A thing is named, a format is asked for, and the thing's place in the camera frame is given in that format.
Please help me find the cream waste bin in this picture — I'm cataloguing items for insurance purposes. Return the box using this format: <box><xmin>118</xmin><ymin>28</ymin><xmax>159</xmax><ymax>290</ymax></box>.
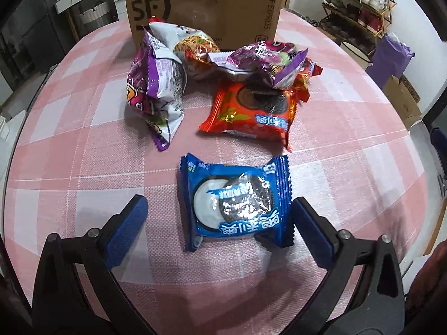
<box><xmin>340</xmin><ymin>40</ymin><xmax>373</xmax><ymax>71</ymax></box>

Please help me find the blue cookie packet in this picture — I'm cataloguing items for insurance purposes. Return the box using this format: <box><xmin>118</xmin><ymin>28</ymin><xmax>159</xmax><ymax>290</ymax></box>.
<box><xmin>179</xmin><ymin>152</ymin><xmax>294</xmax><ymax>253</ymax></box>

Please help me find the purple white snack packet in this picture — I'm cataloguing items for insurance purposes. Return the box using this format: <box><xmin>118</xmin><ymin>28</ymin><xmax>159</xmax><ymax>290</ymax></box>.
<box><xmin>125</xmin><ymin>29</ymin><xmax>186</xmax><ymax>153</ymax></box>

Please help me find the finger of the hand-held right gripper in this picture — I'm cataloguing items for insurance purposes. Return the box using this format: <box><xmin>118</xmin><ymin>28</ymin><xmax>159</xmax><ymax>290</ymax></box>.
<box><xmin>432</xmin><ymin>126</ymin><xmax>447</xmax><ymax>157</ymax></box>

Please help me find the orange cookie packet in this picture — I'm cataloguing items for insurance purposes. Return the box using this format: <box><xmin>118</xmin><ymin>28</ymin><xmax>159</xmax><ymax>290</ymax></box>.
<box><xmin>198</xmin><ymin>78</ymin><xmax>310</xmax><ymax>153</ymax></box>

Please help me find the woven laundry basket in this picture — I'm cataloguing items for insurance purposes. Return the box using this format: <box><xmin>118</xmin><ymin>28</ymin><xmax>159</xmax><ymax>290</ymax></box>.
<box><xmin>78</xmin><ymin>1</ymin><xmax>113</xmax><ymax>29</ymax></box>

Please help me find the grey side cabinet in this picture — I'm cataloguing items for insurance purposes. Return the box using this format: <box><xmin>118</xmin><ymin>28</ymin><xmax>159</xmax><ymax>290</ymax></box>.
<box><xmin>0</xmin><ymin>109</ymin><xmax>27</xmax><ymax>183</ymax></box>

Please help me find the purple plastic bag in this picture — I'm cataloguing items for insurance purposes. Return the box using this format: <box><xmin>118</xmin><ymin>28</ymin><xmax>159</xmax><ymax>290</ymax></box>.
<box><xmin>365</xmin><ymin>33</ymin><xmax>416</xmax><ymax>92</ymax></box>

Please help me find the red orange snack packet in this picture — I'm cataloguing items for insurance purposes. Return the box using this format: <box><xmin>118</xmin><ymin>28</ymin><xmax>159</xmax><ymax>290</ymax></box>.
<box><xmin>296</xmin><ymin>59</ymin><xmax>323</xmax><ymax>104</ymax></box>

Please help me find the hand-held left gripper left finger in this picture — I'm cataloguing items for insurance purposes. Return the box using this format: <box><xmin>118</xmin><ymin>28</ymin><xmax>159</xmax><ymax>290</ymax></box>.
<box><xmin>32</xmin><ymin>195</ymin><xmax>154</xmax><ymax>335</ymax></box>

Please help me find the brown cardboard box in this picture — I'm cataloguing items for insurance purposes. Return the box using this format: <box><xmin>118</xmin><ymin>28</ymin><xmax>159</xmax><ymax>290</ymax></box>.
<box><xmin>125</xmin><ymin>0</ymin><xmax>282</xmax><ymax>51</ymax></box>

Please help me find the white noodle snack packet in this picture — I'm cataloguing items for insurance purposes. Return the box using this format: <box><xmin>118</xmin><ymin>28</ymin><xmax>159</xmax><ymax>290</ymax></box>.
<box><xmin>148</xmin><ymin>16</ymin><xmax>222</xmax><ymax>81</ymax></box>

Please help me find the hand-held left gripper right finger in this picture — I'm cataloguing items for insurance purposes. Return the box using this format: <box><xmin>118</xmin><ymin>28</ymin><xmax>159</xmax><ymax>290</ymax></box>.
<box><xmin>291</xmin><ymin>196</ymin><xmax>408</xmax><ymax>335</ymax></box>

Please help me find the pink checked tablecloth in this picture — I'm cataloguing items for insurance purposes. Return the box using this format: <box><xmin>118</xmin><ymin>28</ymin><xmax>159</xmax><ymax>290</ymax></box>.
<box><xmin>2</xmin><ymin>7</ymin><xmax>429</xmax><ymax>335</ymax></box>

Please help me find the pink purple snack packet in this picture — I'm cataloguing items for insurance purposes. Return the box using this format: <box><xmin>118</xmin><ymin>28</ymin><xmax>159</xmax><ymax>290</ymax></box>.
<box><xmin>208</xmin><ymin>40</ymin><xmax>310</xmax><ymax>90</ymax></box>

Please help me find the open cardboard carton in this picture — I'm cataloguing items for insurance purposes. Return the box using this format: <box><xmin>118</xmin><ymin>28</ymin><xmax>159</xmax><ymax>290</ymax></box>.
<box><xmin>382</xmin><ymin>75</ymin><xmax>422</xmax><ymax>128</ymax></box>

